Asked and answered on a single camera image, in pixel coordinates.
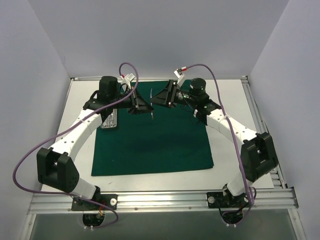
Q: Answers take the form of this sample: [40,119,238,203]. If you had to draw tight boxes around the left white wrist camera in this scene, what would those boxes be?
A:
[121,73,136,89]

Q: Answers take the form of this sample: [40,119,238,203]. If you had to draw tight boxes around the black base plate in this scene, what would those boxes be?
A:
[206,190,249,209]
[71,193,118,211]

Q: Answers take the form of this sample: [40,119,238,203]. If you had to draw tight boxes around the front aluminium rail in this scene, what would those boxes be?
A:
[27,188,299,215]

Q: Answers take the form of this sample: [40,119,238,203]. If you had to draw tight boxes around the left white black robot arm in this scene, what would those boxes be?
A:
[36,73,153,210]

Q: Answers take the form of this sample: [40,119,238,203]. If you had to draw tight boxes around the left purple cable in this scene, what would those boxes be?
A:
[12,62,140,230]

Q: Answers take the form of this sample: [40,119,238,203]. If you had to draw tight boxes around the silver straight hemostat forceps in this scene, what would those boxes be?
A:
[104,115,113,128]

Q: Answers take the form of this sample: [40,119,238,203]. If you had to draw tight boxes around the silver curved hemostat forceps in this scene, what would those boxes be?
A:
[111,113,117,128]

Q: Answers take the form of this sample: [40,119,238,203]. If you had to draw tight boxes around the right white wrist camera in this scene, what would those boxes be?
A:
[174,66,187,87]

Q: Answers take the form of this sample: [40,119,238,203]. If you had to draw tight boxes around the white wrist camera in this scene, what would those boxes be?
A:
[121,73,136,89]
[174,66,187,87]

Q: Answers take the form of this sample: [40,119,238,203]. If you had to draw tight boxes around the aluminium rail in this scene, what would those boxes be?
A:
[27,188,299,215]
[73,76,249,81]
[241,78,288,189]

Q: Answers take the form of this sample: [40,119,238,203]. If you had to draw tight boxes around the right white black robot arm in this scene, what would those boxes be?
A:
[150,78,279,207]

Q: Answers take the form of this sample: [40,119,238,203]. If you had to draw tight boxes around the right aluminium rail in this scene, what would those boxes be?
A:
[241,78,288,189]

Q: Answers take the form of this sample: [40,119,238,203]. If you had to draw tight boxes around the green surgical cloth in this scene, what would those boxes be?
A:
[90,80,215,177]

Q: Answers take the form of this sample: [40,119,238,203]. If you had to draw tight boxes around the silver surgical scissors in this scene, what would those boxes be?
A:
[150,88,154,120]

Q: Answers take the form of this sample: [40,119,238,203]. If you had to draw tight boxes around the silver metal instrument tray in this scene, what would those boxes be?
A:
[100,109,118,130]

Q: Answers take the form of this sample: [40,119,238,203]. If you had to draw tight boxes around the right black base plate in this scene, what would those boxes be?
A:
[206,190,249,209]

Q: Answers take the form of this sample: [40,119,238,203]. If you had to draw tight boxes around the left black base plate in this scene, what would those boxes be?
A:
[71,193,118,211]

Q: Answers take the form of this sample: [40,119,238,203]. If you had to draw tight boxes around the back aluminium rail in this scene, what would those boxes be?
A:
[73,76,249,81]

